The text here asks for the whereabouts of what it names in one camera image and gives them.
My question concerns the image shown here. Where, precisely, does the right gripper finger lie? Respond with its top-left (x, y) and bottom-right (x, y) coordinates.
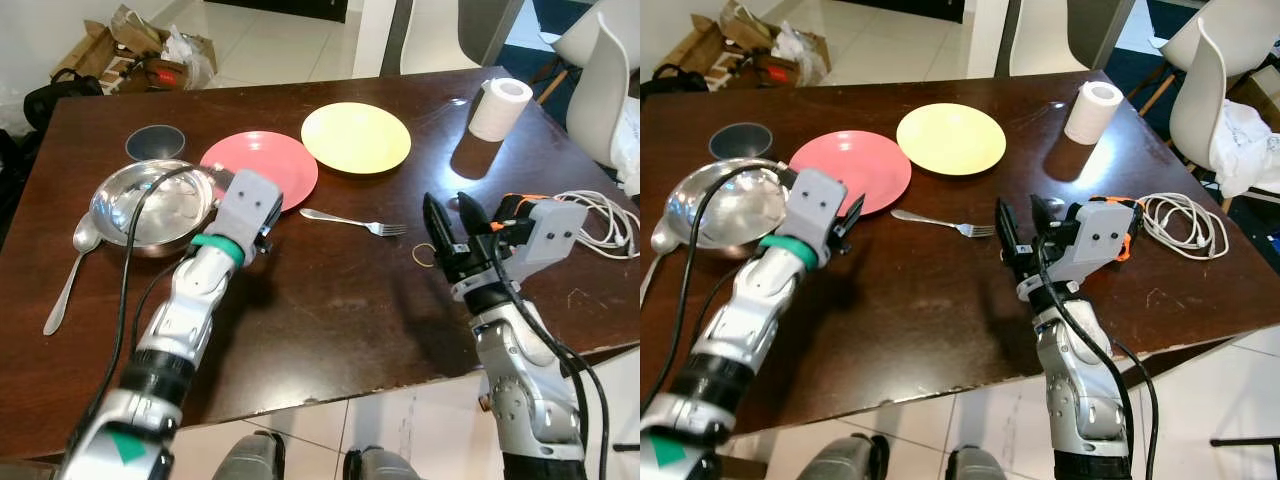
top-left (424, 192), bottom-right (459, 271)
top-left (458, 192), bottom-right (493, 256)
top-left (996, 197), bottom-right (1023, 271)
top-left (1031, 195), bottom-right (1063, 251)

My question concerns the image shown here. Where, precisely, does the red plate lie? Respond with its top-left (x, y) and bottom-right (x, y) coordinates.
top-left (788, 130), bottom-right (914, 216)
top-left (200, 131), bottom-right (320, 213)

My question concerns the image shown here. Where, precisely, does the silver metal fork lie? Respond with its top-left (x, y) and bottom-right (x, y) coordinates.
top-left (299, 207), bottom-right (410, 239)
top-left (890, 208), bottom-right (999, 240)

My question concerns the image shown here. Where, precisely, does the yellow plate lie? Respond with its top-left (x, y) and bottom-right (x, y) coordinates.
top-left (896, 102), bottom-right (1008, 177)
top-left (301, 102), bottom-right (413, 176)

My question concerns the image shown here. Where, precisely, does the white paper roll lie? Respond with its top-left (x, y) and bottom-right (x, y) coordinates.
top-left (1063, 80), bottom-right (1127, 147)
top-left (468, 76), bottom-right (535, 144)

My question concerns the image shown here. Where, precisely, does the steel bowl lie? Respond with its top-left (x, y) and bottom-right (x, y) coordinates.
top-left (665, 157), bottom-right (802, 260)
top-left (89, 159), bottom-right (227, 260)

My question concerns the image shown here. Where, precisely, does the white plastic bag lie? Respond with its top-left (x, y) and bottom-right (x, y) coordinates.
top-left (158, 24), bottom-right (213, 87)
top-left (772, 20), bottom-right (827, 85)

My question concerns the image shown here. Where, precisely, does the white cloth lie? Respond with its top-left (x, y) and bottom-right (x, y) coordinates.
top-left (1208, 99), bottom-right (1280, 200)
top-left (608, 95), bottom-right (641, 198)

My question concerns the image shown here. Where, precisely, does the silver metal spoon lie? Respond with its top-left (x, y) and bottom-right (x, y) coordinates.
top-left (42, 214), bottom-right (102, 337)
top-left (640, 221), bottom-right (687, 303)

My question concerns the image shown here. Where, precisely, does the white plastic chair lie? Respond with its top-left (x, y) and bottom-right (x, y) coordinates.
top-left (552, 0), bottom-right (617, 67)
top-left (1166, 17), bottom-right (1280, 173)
top-left (1158, 0), bottom-right (1280, 73)
top-left (563, 12), bottom-right (641, 173)

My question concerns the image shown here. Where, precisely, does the white grey chair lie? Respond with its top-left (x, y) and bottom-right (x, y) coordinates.
top-left (398, 0), bottom-right (525, 77)
top-left (1008, 0), bottom-right (1137, 77)

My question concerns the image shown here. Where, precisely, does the grey right robot leg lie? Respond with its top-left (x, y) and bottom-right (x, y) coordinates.
top-left (342, 446), bottom-right (423, 480)
top-left (943, 446), bottom-right (1013, 480)

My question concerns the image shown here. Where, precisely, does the grey robot leg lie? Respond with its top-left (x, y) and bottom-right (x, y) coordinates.
top-left (793, 431), bottom-right (883, 480)
top-left (943, 446), bottom-right (1013, 480)
top-left (342, 446), bottom-right (423, 480)
top-left (208, 431), bottom-right (287, 480)

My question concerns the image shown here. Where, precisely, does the grey left robot leg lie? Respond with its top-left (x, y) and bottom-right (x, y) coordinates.
top-left (793, 431), bottom-right (883, 480)
top-left (208, 431), bottom-right (287, 480)

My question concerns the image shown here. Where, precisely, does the brown cardboard box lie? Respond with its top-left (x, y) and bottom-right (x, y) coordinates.
top-left (653, 3), bottom-right (833, 90)
top-left (50, 4), bottom-right (218, 94)

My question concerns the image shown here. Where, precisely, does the black bag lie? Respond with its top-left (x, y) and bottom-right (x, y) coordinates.
top-left (20, 67), bottom-right (103, 133)
top-left (640, 63), bottom-right (708, 103)

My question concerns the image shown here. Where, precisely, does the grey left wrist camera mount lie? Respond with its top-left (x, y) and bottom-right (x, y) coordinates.
top-left (788, 167), bottom-right (852, 267)
top-left (215, 169), bottom-right (285, 253)

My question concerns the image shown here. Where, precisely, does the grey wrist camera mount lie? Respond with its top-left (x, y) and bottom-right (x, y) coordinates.
top-left (215, 169), bottom-right (285, 253)
top-left (1063, 202), bottom-right (1137, 284)
top-left (788, 167), bottom-right (852, 267)
top-left (503, 199), bottom-right (590, 268)

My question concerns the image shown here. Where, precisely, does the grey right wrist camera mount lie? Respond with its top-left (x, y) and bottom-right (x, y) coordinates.
top-left (503, 199), bottom-right (590, 268)
top-left (1063, 202), bottom-right (1137, 284)

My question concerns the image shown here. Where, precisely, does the coiled white cable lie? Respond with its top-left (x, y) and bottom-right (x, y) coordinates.
top-left (553, 189), bottom-right (641, 262)
top-left (1133, 191), bottom-right (1232, 264)

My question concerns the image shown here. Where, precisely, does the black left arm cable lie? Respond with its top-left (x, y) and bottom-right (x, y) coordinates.
top-left (72, 164), bottom-right (208, 453)
top-left (640, 162), bottom-right (781, 416)

